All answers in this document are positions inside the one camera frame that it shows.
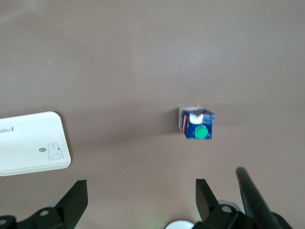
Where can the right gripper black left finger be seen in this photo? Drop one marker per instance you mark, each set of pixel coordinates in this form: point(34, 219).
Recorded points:
point(64, 214)

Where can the cream tray with rabbit print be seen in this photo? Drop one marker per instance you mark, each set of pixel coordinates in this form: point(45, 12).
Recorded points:
point(28, 148)

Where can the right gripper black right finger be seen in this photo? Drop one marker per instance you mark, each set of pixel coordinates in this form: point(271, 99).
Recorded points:
point(212, 214)

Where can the blue milk carton green cap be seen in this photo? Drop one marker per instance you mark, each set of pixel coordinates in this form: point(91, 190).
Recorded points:
point(190, 124)

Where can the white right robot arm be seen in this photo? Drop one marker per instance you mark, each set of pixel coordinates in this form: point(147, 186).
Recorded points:
point(179, 225)

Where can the brown table cover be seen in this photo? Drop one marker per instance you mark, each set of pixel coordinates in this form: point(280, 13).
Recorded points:
point(143, 59)

